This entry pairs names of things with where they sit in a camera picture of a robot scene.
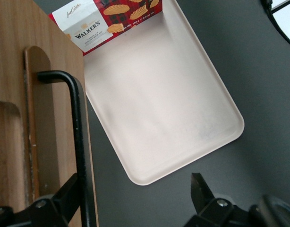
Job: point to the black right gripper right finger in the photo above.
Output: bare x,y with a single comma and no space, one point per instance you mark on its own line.
201,196

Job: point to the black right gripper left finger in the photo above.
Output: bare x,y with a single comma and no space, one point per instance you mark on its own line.
57,203

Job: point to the light wooden drawer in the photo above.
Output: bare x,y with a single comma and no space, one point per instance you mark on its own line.
12,47

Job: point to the beige rectangular plastic tray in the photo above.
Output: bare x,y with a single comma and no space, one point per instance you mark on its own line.
159,94

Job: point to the red tartan shortbread box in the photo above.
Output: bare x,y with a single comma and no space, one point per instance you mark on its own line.
88,26

